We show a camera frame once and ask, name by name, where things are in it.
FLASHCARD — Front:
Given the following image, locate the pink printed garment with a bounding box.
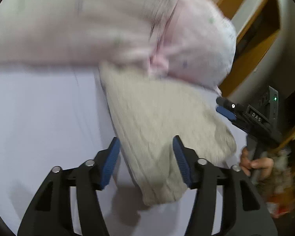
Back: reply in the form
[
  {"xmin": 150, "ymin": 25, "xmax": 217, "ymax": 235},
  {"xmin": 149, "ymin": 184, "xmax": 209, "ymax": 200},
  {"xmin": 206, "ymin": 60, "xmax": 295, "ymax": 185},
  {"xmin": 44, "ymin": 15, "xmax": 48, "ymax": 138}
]
[{"xmin": 0, "ymin": 0, "xmax": 237, "ymax": 96}]

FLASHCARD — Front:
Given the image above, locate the white bed sheet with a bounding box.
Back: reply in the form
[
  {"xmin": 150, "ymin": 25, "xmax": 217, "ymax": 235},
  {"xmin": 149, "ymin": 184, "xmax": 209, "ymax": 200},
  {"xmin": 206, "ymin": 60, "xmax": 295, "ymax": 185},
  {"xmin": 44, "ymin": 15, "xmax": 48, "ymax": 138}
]
[{"xmin": 0, "ymin": 0, "xmax": 251, "ymax": 236}]

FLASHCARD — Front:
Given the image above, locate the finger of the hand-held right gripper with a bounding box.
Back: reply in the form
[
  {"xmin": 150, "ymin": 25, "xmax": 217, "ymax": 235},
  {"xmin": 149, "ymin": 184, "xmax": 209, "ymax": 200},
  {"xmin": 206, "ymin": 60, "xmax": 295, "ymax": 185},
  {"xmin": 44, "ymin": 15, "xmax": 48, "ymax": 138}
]
[{"xmin": 216, "ymin": 97, "xmax": 249, "ymax": 131}]

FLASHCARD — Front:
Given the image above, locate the beige knit garment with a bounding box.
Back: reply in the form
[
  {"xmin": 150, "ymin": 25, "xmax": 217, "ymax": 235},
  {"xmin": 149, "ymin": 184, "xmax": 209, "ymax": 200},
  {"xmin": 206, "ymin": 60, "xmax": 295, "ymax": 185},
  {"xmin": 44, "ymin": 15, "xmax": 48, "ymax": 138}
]
[{"xmin": 98, "ymin": 61, "xmax": 237, "ymax": 206}]

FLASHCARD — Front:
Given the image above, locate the person's furry sleeve forearm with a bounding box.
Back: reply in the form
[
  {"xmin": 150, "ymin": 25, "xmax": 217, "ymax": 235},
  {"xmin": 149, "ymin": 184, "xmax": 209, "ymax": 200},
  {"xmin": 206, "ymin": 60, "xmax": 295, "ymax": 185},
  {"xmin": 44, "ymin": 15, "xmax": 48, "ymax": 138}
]
[{"xmin": 257, "ymin": 149, "xmax": 295, "ymax": 202}]

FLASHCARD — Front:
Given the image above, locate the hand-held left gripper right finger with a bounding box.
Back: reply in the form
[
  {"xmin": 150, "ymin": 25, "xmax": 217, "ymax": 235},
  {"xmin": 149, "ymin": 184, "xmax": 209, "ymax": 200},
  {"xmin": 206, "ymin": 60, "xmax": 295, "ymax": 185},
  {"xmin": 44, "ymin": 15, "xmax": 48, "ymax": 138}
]
[{"xmin": 172, "ymin": 135, "xmax": 279, "ymax": 236}]

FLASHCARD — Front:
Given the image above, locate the wooden shelf unit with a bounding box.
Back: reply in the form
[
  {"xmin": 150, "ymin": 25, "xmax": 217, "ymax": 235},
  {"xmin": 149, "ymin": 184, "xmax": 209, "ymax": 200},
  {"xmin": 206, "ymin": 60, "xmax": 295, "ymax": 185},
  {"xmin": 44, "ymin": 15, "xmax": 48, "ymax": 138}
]
[{"xmin": 216, "ymin": 0, "xmax": 295, "ymax": 153}]

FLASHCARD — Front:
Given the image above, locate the person's right hand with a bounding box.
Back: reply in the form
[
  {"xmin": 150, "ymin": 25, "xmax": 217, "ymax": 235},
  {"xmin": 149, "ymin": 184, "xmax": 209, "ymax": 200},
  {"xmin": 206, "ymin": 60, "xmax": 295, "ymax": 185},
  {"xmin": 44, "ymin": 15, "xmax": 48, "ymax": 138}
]
[{"xmin": 239, "ymin": 147, "xmax": 274, "ymax": 177}]

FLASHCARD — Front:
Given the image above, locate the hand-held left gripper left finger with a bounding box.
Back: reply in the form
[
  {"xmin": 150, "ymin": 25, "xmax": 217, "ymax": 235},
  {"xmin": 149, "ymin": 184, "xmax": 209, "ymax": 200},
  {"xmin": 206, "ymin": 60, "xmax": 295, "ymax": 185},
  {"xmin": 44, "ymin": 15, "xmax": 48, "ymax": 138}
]
[{"xmin": 17, "ymin": 137, "xmax": 121, "ymax": 236}]

